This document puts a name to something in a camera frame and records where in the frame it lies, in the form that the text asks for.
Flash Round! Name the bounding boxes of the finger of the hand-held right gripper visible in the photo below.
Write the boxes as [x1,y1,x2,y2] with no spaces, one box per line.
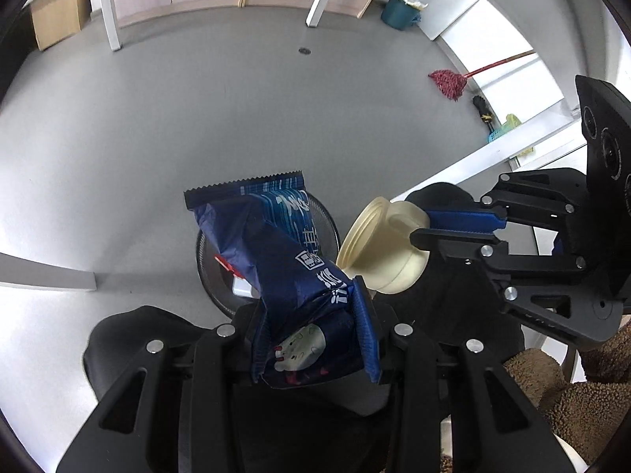
[425,168,587,231]
[410,229,619,348]

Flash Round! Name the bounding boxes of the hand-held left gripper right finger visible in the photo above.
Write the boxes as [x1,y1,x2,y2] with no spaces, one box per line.
[351,276,577,473]

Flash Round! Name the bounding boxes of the teal bucket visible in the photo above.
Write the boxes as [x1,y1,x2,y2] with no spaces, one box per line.
[381,0,429,32]

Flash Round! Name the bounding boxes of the dark blue snack packet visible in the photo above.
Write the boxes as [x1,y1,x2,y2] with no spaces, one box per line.
[183,169,375,390]

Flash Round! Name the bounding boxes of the cream cup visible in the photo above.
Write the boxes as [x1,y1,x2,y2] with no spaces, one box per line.
[336,196,431,294]

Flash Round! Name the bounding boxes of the black folded umbrella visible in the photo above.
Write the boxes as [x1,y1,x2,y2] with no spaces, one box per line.
[472,95,496,134]

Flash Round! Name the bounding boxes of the red mop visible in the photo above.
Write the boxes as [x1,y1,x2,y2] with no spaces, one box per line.
[428,50,536,102]

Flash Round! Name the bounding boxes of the cardboard box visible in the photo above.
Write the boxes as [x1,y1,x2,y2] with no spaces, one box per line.
[30,0,93,51]

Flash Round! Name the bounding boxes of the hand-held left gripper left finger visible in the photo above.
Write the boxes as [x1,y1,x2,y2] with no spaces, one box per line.
[56,305,262,473]

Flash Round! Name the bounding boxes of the person's right forearm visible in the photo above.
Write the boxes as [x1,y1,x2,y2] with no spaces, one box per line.
[503,320,631,466]

